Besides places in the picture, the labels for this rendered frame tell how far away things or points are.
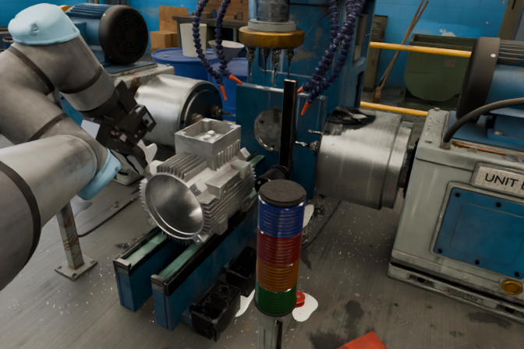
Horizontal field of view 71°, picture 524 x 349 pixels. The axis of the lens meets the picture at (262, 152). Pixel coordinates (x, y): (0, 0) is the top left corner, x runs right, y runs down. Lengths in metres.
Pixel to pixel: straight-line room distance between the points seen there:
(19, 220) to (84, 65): 0.39
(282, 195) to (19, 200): 0.29
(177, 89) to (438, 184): 0.75
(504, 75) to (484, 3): 5.13
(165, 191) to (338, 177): 0.41
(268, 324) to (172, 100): 0.73
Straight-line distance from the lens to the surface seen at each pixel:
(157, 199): 0.88
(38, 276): 1.06
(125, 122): 0.70
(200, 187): 0.74
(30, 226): 0.26
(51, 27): 0.58
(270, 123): 1.18
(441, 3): 5.97
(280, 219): 0.45
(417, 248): 0.95
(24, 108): 0.57
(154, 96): 1.17
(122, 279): 0.85
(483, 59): 0.86
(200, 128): 0.90
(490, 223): 0.89
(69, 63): 0.60
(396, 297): 0.97
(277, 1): 1.01
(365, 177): 0.89
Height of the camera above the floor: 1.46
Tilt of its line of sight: 25 degrees down
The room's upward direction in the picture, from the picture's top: 2 degrees clockwise
